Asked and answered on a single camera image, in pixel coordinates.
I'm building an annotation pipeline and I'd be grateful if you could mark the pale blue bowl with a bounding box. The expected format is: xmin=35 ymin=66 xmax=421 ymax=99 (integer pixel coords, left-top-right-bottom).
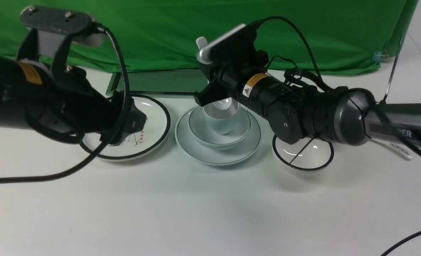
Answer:
xmin=188 ymin=107 xmax=252 ymax=150

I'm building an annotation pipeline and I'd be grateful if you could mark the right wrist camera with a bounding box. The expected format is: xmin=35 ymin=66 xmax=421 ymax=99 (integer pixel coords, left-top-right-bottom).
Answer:
xmin=196 ymin=24 xmax=257 ymax=65

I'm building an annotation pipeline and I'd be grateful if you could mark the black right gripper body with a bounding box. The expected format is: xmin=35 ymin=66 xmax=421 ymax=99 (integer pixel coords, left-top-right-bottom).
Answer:
xmin=193 ymin=50 xmax=289 ymax=118

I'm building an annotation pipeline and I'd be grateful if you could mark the green backdrop cloth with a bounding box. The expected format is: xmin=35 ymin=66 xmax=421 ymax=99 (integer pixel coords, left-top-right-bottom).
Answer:
xmin=0 ymin=0 xmax=418 ymax=76

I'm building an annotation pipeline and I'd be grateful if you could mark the black right camera cable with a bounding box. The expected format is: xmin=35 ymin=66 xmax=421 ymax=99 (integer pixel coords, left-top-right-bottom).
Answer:
xmin=248 ymin=16 xmax=421 ymax=167

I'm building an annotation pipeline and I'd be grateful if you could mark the blue binder clip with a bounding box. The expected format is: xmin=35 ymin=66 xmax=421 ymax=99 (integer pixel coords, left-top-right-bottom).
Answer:
xmin=372 ymin=50 xmax=390 ymax=63

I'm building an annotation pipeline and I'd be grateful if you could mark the black camera cable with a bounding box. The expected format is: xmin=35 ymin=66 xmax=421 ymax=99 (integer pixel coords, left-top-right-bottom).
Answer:
xmin=248 ymin=16 xmax=421 ymax=167
xmin=0 ymin=25 xmax=131 ymax=185

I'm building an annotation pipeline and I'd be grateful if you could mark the illustrated black-rimmed plate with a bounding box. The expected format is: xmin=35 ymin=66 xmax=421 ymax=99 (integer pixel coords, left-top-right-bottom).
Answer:
xmin=97 ymin=94 xmax=171 ymax=162

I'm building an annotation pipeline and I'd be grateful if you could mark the pale blue cup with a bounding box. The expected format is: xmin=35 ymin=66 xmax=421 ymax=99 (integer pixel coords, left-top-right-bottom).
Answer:
xmin=203 ymin=97 xmax=240 ymax=135

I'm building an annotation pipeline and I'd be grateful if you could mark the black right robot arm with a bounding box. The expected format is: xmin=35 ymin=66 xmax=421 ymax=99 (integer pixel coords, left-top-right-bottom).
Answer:
xmin=194 ymin=49 xmax=421 ymax=148

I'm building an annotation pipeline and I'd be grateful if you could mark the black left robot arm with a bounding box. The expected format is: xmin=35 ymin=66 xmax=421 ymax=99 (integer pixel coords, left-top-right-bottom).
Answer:
xmin=0 ymin=56 xmax=147 ymax=145

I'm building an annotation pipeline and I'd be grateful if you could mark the black-rimmed white bowl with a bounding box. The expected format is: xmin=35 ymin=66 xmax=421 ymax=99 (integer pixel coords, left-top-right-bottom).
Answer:
xmin=272 ymin=136 xmax=334 ymax=176

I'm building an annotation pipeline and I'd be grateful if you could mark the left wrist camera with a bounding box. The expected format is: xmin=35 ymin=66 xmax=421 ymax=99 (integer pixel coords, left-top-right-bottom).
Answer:
xmin=16 ymin=5 xmax=106 ymax=71

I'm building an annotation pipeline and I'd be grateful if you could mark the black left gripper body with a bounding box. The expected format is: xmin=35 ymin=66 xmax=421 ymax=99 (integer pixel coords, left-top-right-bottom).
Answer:
xmin=26 ymin=68 xmax=147 ymax=145

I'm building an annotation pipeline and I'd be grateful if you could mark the pale blue plate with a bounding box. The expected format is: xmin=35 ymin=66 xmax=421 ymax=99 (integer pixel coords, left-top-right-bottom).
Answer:
xmin=175 ymin=106 xmax=261 ymax=166

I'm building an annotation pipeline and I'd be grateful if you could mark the black left camera cable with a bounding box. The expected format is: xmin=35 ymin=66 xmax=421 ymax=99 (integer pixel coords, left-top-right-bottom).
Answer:
xmin=0 ymin=25 xmax=131 ymax=185

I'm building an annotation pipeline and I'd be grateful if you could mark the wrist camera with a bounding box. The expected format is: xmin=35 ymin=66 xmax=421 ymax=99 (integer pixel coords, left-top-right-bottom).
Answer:
xmin=16 ymin=5 xmax=106 ymax=71
xmin=196 ymin=24 xmax=257 ymax=65

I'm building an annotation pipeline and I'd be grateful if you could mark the pale blue ceramic spoon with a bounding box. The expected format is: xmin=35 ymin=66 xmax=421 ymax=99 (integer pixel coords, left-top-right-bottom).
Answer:
xmin=195 ymin=36 xmax=208 ymax=50

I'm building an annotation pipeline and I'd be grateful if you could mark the metal table cable hatch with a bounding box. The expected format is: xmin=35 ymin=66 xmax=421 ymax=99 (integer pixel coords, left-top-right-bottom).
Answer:
xmin=106 ymin=69 xmax=211 ymax=96

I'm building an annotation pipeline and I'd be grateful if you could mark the white spoon with label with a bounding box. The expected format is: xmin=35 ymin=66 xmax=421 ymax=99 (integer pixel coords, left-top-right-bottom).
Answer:
xmin=371 ymin=138 xmax=414 ymax=161

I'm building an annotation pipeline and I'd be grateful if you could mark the black cable on table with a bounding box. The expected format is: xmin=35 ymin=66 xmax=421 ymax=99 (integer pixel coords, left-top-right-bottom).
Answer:
xmin=379 ymin=225 xmax=421 ymax=256

